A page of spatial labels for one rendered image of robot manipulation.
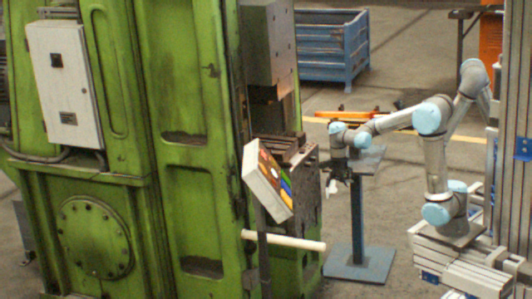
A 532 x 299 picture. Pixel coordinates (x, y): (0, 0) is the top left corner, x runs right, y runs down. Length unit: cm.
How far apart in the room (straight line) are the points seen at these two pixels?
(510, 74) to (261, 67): 118
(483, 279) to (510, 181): 43
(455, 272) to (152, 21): 180
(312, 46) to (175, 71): 415
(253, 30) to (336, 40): 399
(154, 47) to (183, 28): 20
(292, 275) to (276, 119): 88
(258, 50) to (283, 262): 121
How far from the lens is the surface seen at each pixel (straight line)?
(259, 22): 347
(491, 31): 697
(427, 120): 292
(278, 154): 373
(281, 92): 363
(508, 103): 311
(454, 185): 320
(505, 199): 328
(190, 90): 352
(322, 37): 749
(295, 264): 399
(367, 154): 426
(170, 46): 351
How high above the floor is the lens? 248
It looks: 24 degrees down
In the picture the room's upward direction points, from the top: 5 degrees counter-clockwise
